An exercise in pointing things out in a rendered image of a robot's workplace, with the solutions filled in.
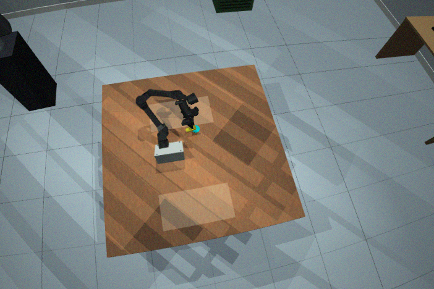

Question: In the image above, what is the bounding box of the yellow tall cylinder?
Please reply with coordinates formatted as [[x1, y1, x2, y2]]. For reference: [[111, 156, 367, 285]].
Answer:
[[185, 125, 196, 133]]

